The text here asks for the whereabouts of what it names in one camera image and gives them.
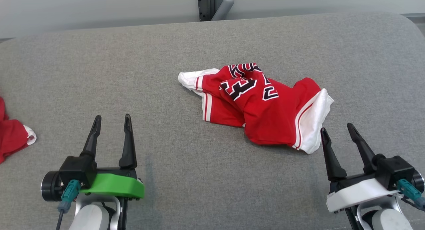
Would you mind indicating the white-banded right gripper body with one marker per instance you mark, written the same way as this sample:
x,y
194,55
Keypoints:
x,y
358,195

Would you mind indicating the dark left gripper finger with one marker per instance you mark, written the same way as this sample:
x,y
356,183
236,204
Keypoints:
x,y
91,140
127,147

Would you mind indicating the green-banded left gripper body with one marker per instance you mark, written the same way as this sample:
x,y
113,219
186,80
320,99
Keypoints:
x,y
113,186

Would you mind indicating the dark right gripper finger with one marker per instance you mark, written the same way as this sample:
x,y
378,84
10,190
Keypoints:
x,y
332,160
363,147

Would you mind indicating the red shorts with white hem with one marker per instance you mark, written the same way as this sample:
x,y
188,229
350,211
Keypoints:
x,y
11,137

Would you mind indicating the red Bulls basketball jersey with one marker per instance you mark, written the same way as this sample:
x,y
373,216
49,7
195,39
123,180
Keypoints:
x,y
265,110

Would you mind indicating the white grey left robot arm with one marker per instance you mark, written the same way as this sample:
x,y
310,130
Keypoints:
x,y
89,216

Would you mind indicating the grey rounded lever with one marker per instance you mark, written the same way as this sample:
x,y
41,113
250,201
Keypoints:
x,y
223,9

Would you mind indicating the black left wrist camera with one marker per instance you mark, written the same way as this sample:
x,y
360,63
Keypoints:
x,y
76,168

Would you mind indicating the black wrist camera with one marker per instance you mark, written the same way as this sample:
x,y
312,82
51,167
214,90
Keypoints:
x,y
76,168
395,170

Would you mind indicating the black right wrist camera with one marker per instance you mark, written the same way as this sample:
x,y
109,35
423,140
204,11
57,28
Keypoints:
x,y
395,170

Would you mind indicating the grey metal post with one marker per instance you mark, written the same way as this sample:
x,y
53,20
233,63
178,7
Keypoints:
x,y
205,4

